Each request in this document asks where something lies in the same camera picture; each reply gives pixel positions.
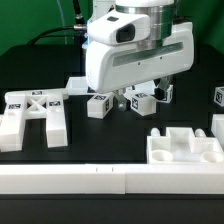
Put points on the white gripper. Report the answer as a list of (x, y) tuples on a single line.
[(112, 68)]

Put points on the white front rail wall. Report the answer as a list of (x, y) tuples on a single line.
[(202, 178)]

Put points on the white chair seat part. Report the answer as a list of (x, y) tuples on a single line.
[(183, 145)]

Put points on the white block right edge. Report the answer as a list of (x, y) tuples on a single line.
[(217, 128)]

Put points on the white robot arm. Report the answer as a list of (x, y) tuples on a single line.
[(138, 41)]

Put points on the white tagged cube right edge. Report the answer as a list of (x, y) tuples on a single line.
[(219, 96)]

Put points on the white chair back part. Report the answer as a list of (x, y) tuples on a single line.
[(47, 104)]

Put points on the small white tagged cube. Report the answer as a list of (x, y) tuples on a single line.
[(168, 95)]

